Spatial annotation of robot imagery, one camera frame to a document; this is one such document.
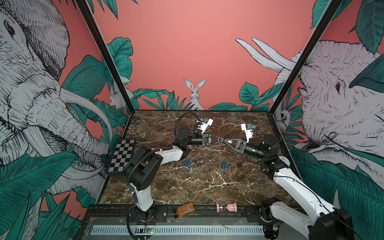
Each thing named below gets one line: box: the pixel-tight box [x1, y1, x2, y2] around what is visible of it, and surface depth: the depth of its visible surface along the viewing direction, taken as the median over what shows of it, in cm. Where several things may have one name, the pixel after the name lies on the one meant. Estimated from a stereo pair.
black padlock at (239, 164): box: [235, 159, 243, 168], surface depth 95 cm
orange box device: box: [177, 202, 195, 218], surface depth 74 cm
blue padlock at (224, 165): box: [221, 162, 229, 169], surface depth 92 cm
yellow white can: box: [278, 156, 291, 167], surface depth 90 cm
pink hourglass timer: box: [216, 202, 238, 213], surface depth 76 cm
